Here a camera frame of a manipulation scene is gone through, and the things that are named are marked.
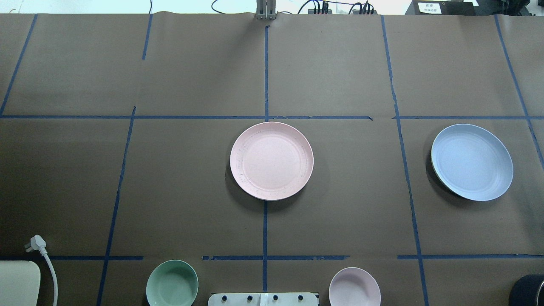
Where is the pink plate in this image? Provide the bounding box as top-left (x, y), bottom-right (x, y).
top-left (229, 122), bottom-right (314, 201)

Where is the blue plate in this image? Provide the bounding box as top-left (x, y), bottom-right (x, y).
top-left (430, 124), bottom-right (514, 201)

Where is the pink bowl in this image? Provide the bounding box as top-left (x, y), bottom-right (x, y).
top-left (329, 267), bottom-right (382, 306)

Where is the green bowl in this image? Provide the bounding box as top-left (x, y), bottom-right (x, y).
top-left (146, 260), bottom-right (199, 306)

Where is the black box with label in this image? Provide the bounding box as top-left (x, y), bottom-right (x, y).
top-left (405, 0), bottom-right (476, 16)

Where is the cream toaster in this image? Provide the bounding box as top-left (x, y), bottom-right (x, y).
top-left (0, 260), bottom-right (41, 306)

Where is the dark blue saucepan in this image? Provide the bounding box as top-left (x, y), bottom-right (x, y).
top-left (508, 274), bottom-right (544, 306)

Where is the aluminium frame post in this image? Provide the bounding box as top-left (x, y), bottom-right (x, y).
top-left (256, 0), bottom-right (277, 20)

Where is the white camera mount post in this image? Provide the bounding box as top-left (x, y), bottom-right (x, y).
top-left (207, 292), bottom-right (320, 306)

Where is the white toaster power cord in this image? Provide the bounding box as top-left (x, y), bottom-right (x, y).
top-left (25, 235), bottom-right (58, 306)

